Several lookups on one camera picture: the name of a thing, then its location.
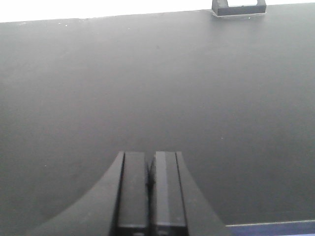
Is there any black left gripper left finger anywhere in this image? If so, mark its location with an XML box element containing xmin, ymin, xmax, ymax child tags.
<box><xmin>27</xmin><ymin>151</ymin><xmax>149</xmax><ymax>236</ymax></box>

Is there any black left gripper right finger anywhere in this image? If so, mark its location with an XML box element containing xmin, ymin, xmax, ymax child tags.
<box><xmin>150</xmin><ymin>151</ymin><xmax>232</xmax><ymax>236</ymax></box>

